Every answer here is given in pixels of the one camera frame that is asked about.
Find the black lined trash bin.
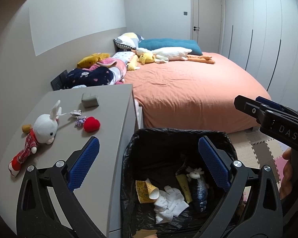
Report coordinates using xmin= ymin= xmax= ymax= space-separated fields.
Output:
xmin=120 ymin=128 xmax=237 ymax=237

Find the teal long pillow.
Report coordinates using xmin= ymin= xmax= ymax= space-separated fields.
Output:
xmin=138 ymin=38 xmax=203 ymax=55

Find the grey small box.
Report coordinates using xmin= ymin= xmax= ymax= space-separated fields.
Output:
xmin=81 ymin=92 xmax=99 ymax=108

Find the white bunny plush doll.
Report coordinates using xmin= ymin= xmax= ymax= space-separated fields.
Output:
xmin=8 ymin=100 xmax=62 ymax=177

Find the navy patterned blanket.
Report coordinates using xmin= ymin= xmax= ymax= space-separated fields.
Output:
xmin=63 ymin=66 xmax=115 ymax=89

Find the white polka dot pillow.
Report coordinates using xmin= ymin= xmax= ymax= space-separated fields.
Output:
xmin=112 ymin=51 xmax=135 ymax=64

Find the right hand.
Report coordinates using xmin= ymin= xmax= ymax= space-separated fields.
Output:
xmin=279 ymin=148 xmax=292 ymax=199

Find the pink striped blanket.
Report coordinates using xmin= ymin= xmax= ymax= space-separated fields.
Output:
xmin=89 ymin=58 xmax=127 ymax=85

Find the bed with orange sheet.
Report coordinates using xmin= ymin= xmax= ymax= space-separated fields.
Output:
xmin=124 ymin=53 xmax=271 ymax=133

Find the yellow duck plush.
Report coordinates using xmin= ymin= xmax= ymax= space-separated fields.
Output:
xmin=138 ymin=52 xmax=156 ymax=65

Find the grey bedroom door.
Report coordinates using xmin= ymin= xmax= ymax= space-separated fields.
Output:
xmin=191 ymin=0 xmax=224 ymax=53

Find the white goose plush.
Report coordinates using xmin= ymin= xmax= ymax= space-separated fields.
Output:
xmin=131 ymin=47 xmax=215 ymax=64

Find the checkered patchwork pillow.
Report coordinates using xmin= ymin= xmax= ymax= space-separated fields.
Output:
xmin=113 ymin=32 xmax=144 ymax=51

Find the white cloth glove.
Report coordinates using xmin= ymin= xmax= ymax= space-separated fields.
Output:
xmin=154 ymin=186 xmax=189 ymax=224

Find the mustard yellow plush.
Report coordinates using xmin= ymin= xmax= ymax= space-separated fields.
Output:
xmin=76 ymin=53 xmax=110 ymax=69

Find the small brown ball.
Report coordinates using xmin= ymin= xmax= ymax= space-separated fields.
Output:
xmin=21 ymin=124 xmax=32 ymax=134

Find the red heart plush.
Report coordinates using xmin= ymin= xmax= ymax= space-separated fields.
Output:
xmin=83 ymin=117 xmax=101 ymax=133

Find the white wardrobe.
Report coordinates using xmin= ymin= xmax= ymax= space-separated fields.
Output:
xmin=221 ymin=0 xmax=298 ymax=111

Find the yellow snack wrapper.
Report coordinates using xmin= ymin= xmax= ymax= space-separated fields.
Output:
xmin=176 ymin=174 xmax=193 ymax=204

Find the foam puzzle floor mat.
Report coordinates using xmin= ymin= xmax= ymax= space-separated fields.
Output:
xmin=228 ymin=128 xmax=288 ymax=187

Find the purple hair scrunchie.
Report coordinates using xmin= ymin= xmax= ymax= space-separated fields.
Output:
xmin=75 ymin=116 xmax=87 ymax=128

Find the black wall socket panel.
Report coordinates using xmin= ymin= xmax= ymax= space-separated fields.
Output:
xmin=50 ymin=70 xmax=68 ymax=91

